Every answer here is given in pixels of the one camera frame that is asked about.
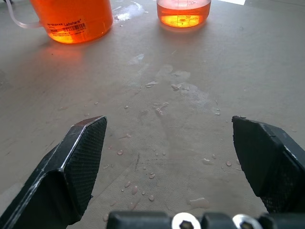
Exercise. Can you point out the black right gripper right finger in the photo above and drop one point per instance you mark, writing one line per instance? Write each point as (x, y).
(269, 162)

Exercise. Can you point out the small beaker with orange liquid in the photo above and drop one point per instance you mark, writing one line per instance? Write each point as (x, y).
(182, 14)

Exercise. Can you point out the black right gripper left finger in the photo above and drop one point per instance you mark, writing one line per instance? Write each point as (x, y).
(57, 181)

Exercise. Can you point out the large beaker with orange liquid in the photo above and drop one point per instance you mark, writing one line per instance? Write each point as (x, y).
(76, 21)

